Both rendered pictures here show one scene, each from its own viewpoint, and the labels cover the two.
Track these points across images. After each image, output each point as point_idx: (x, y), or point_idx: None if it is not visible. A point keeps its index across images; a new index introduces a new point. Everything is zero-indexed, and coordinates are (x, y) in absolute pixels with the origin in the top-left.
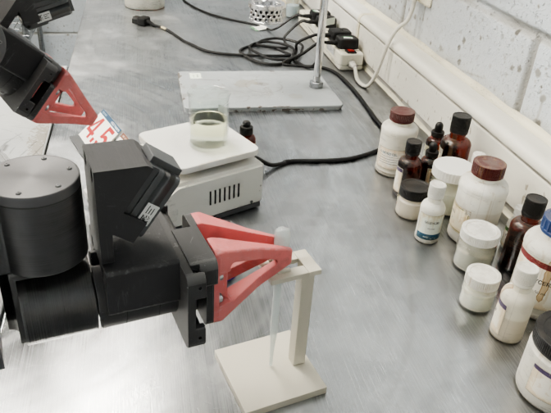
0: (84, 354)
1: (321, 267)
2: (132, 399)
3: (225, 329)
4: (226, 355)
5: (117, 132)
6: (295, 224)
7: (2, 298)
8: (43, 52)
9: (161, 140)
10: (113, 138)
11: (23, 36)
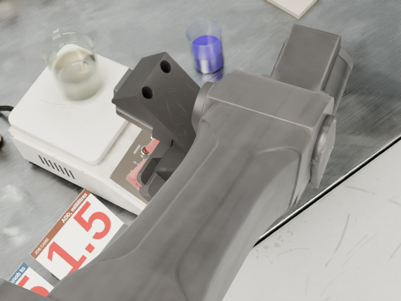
0: (351, 88)
1: (157, 3)
2: (364, 39)
3: (269, 26)
4: (298, 6)
5: (25, 269)
6: (102, 44)
7: (342, 184)
8: (148, 163)
9: (99, 130)
10: (35, 273)
11: (163, 161)
